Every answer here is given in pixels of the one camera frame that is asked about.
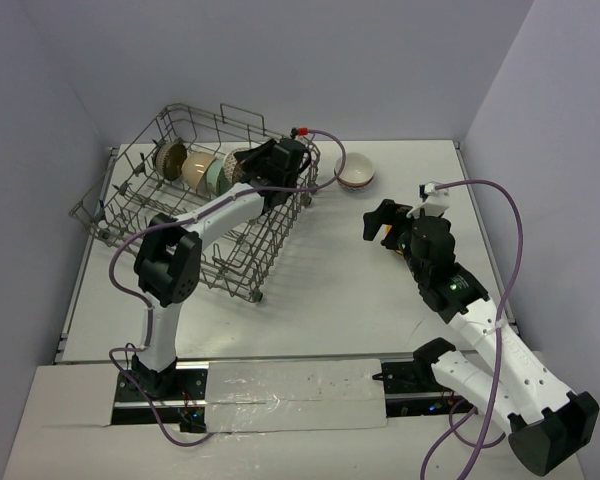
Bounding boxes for grey wire dish rack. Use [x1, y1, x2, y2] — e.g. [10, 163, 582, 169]
[69, 103, 320, 303]

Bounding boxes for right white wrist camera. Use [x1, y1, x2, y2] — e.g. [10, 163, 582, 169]
[407, 182, 450, 219]

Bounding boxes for patterned mosaic bowl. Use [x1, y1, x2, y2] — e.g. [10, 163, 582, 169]
[223, 147, 248, 184]

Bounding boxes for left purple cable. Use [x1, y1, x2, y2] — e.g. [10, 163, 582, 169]
[108, 127, 349, 446]

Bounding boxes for red blue patterned bowl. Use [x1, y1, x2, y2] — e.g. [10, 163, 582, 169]
[336, 172, 375, 193]

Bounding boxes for plain white bowl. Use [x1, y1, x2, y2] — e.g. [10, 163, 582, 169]
[181, 152, 216, 190]

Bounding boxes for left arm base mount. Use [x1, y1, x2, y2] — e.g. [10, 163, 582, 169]
[114, 355, 208, 403]

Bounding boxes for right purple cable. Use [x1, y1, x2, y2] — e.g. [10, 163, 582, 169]
[419, 178, 524, 480]

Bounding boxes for white taped cover sheet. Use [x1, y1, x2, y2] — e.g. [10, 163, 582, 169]
[205, 359, 387, 433]

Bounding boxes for purple cable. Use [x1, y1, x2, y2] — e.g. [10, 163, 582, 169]
[419, 178, 524, 480]
[108, 127, 349, 446]

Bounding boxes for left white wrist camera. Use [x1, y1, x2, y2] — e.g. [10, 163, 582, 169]
[289, 127, 312, 144]

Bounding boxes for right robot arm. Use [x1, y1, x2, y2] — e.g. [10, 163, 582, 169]
[363, 199, 600, 476]

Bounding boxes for yellow bowl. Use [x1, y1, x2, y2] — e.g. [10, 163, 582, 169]
[382, 226, 407, 256]

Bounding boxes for white bowl top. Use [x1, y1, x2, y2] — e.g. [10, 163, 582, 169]
[334, 153, 375, 178]

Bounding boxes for teal glazed bowl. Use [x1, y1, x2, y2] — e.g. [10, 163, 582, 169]
[203, 159, 231, 197]

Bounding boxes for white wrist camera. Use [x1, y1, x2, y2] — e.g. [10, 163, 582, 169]
[407, 182, 450, 219]
[289, 127, 312, 144]

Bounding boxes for brown ribbed bowl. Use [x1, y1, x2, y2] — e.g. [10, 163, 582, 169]
[154, 142, 188, 182]

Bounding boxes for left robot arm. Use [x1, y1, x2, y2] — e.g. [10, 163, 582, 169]
[134, 137, 311, 399]

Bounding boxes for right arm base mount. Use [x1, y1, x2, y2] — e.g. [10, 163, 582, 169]
[372, 338, 472, 418]

